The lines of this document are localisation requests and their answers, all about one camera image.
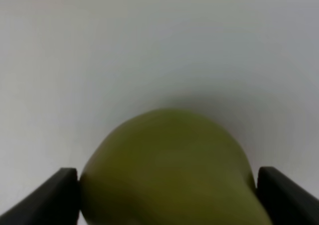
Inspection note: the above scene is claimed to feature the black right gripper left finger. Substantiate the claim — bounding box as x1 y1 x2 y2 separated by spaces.
0 168 80 225

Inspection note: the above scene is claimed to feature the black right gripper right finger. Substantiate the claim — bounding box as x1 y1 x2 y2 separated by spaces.
257 167 319 225

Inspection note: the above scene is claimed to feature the green pear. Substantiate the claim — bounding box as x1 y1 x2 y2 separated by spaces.
80 109 271 225

